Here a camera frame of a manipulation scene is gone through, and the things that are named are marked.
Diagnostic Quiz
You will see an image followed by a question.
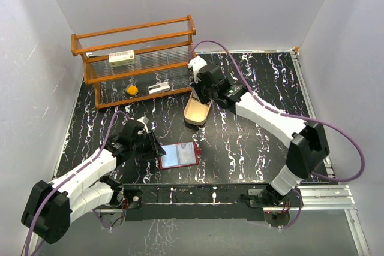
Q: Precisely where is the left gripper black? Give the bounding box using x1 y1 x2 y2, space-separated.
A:
131 130 166 160

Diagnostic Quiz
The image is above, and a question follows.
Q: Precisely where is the red leather card holder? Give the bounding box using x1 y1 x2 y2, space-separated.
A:
159 141 201 170

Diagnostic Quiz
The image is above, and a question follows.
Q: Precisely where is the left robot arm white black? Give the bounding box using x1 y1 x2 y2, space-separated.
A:
21 118 165 244

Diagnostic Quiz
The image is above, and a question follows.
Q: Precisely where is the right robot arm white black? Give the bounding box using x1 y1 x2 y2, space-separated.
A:
187 59 329 206

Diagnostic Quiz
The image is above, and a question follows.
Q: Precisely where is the beige oval tray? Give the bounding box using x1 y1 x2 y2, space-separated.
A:
184 93 212 126

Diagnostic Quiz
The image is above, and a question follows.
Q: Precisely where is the white stapler-like object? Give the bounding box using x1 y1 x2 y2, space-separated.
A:
148 82 170 95

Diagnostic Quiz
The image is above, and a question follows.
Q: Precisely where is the yellow square object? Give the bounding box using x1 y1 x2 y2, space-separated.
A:
125 85 139 96

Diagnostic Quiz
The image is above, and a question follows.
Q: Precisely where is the wooden shelf rack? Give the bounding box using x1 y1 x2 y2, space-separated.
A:
70 15 196 110

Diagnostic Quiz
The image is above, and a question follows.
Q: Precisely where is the white red box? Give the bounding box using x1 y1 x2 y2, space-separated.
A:
109 50 136 67

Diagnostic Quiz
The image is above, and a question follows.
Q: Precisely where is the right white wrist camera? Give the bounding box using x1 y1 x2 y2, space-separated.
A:
187 56 207 83

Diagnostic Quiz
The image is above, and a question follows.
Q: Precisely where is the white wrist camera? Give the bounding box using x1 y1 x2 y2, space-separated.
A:
138 116 149 134
187 56 207 83

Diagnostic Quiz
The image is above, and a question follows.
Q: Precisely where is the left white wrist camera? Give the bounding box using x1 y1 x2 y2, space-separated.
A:
138 116 149 134

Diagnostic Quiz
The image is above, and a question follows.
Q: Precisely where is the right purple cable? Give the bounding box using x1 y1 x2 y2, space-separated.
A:
191 40 367 182

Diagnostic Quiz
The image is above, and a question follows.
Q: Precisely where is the purple cable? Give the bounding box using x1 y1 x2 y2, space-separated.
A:
191 40 367 182
20 110 136 256

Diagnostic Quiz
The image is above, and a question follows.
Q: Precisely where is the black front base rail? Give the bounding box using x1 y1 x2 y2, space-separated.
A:
123 183 266 221

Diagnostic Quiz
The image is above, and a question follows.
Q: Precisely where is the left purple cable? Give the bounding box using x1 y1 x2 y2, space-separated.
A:
20 110 136 256

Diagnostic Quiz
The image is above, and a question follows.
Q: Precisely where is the aluminium frame rail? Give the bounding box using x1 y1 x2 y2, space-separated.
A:
290 46 370 256

